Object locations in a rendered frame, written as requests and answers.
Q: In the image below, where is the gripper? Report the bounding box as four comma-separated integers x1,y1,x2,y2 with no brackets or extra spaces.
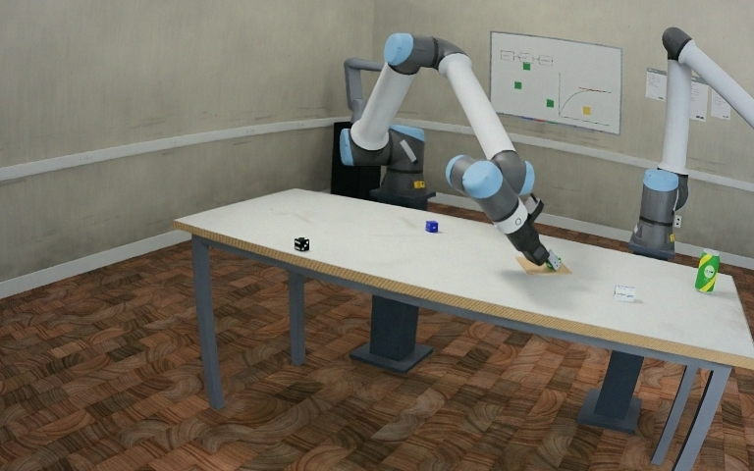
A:
506,221,563,269

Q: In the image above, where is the tan square mat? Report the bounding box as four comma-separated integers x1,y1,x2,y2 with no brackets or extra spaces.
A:
514,255,573,276

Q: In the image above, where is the white table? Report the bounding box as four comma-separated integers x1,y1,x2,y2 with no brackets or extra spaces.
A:
172,187,754,471

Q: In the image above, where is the green and yellow can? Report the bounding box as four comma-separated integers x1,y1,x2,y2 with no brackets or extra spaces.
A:
694,248,721,293

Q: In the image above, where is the white paper notice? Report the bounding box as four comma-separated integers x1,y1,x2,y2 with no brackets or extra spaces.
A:
645,67,667,102
688,78,710,123
710,87,732,121

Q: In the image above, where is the whiteboard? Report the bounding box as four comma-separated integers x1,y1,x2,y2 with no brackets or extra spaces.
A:
488,30,623,136

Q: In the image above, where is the black cabinet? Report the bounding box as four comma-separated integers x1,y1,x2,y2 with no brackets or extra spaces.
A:
331,122,384,198

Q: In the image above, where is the grey jointed stand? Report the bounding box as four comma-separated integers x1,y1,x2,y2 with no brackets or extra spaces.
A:
343,57,384,122

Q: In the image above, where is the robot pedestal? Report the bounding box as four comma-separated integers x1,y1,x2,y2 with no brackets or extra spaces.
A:
575,243,676,436
350,187,437,375

